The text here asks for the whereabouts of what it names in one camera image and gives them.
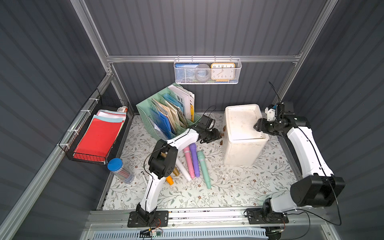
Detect purple microphone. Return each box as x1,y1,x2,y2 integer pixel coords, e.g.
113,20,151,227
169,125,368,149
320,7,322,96
189,143,200,178

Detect pink microphone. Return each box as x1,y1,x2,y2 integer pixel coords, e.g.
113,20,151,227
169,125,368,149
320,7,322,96
183,147,196,179

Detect white three-drawer storage unit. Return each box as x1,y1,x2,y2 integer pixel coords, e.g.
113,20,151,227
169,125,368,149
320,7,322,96
222,104,269,166

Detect white microphone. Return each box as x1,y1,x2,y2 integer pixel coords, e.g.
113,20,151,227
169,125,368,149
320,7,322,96
176,158,192,182

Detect orange microphone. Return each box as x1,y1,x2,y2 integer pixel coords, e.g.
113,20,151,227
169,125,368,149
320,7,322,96
166,176,174,186

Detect gold microphone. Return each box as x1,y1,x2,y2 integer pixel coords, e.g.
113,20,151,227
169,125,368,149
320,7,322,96
160,152,179,177

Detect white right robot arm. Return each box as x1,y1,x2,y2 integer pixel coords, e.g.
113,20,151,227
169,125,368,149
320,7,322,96
254,102,346,213

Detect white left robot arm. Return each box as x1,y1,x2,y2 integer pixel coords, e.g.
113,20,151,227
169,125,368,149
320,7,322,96
136,115,221,223

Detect white magazine in organizer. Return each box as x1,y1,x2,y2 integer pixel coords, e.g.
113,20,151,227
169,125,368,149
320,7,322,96
168,85,195,122

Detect blue folder in organizer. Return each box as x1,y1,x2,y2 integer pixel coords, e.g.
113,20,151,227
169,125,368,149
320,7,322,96
151,110,172,139

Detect mint green file organizer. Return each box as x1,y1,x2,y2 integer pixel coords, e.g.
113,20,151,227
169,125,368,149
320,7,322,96
136,84,201,140

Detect grey tape roll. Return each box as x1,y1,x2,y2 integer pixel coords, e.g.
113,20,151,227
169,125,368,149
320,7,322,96
195,64,211,83

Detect yellow alarm clock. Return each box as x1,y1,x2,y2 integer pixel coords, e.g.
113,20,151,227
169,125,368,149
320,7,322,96
211,63,236,82

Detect blue box in basket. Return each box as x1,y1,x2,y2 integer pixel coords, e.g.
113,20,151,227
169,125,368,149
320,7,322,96
174,63,199,84

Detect blue-lid clear jar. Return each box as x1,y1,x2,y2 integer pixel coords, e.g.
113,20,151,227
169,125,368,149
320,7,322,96
107,158,135,184

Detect white ribbed front cover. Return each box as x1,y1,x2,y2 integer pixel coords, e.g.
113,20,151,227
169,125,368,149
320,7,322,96
89,227,268,240

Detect red paper folder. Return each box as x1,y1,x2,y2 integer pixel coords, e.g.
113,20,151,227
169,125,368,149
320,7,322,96
75,115,125,158

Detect white wire hanging basket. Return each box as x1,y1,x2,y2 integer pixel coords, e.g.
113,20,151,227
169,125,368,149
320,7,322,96
173,57,243,85

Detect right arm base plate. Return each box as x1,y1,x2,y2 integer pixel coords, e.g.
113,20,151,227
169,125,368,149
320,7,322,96
244,208,289,225

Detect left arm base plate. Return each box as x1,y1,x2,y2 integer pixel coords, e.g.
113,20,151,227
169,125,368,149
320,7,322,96
127,208,169,228

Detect black wire wall tray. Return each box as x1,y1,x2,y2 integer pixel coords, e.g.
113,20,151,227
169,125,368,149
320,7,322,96
59,90,130,165

